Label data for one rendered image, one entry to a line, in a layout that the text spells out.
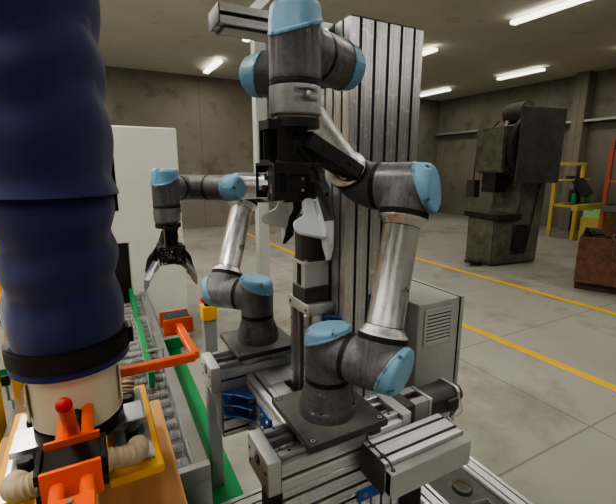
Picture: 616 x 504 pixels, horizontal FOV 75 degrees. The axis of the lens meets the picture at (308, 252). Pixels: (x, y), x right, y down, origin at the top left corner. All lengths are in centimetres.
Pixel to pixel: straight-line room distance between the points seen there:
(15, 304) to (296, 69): 64
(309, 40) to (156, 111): 1075
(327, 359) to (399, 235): 33
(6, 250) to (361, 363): 72
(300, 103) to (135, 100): 1074
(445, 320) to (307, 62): 102
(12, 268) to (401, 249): 75
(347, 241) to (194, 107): 1051
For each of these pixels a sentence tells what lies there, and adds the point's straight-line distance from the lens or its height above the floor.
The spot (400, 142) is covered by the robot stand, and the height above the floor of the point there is 172.
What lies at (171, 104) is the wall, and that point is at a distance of 1139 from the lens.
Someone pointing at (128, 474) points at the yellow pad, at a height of 107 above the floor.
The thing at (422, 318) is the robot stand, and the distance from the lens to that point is 133.
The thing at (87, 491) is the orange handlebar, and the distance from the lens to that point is 74.
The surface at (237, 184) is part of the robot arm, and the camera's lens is 118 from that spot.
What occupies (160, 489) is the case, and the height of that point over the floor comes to 94.
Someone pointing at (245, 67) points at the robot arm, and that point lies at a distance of 78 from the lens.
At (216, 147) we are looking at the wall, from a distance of 1155.
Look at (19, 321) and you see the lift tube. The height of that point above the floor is 138.
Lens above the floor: 165
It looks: 12 degrees down
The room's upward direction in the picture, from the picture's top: straight up
